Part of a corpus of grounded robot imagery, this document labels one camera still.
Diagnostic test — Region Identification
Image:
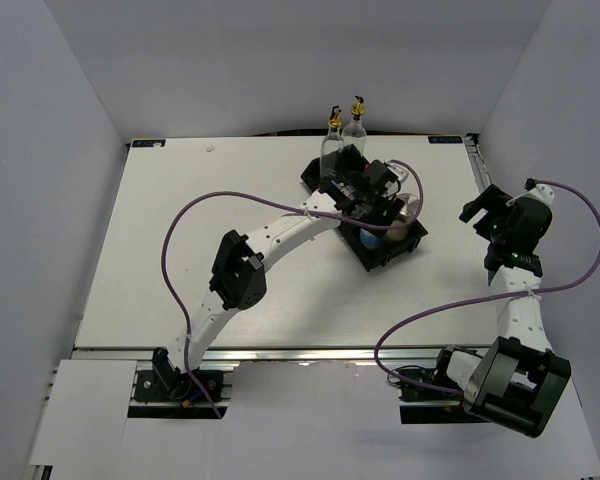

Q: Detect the white-filled metal-lid jar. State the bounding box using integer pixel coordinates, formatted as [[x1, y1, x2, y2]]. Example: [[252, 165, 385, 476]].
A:
[[383, 193, 420, 244]]

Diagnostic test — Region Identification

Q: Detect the blue label metal-lid jar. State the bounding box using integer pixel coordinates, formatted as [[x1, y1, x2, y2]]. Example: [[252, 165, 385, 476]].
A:
[[359, 229, 382, 250]]

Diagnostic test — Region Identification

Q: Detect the glass oil bottle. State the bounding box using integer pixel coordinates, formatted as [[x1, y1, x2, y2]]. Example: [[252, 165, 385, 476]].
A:
[[319, 105, 343, 191]]

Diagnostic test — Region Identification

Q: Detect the glass bottle dark sauce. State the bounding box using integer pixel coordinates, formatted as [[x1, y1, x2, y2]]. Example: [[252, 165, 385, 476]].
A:
[[341, 95, 367, 155]]

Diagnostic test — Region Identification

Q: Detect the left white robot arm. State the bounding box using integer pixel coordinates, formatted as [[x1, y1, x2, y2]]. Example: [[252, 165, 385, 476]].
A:
[[156, 160, 411, 399]]

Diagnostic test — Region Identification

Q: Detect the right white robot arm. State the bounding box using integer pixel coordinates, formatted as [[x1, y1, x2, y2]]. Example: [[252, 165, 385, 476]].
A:
[[431, 181, 571, 438]]

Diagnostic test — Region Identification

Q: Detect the black compartment tray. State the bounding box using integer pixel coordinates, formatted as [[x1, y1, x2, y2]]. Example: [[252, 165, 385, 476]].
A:
[[301, 146, 428, 272]]

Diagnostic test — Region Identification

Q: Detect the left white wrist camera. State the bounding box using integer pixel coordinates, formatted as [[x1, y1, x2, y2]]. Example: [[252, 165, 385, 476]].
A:
[[385, 160, 410, 182]]

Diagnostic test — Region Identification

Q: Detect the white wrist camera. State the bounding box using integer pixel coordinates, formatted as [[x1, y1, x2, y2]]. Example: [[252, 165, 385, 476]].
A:
[[522, 178, 555, 207], [385, 160, 410, 182]]

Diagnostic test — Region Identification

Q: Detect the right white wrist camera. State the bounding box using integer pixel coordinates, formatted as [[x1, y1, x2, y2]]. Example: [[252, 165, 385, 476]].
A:
[[522, 178, 555, 207]]

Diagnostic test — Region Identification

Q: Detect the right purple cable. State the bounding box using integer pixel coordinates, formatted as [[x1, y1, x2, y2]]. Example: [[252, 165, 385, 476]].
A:
[[373, 180, 600, 396]]

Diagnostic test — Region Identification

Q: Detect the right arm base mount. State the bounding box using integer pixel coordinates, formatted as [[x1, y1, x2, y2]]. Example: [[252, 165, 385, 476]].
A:
[[386, 346, 483, 424]]

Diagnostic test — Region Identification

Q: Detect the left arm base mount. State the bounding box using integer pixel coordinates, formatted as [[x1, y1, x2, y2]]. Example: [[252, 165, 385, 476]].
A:
[[127, 348, 237, 420]]

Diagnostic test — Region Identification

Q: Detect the aluminium table frame rail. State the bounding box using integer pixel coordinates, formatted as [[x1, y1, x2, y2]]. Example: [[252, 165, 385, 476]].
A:
[[71, 346, 442, 363]]

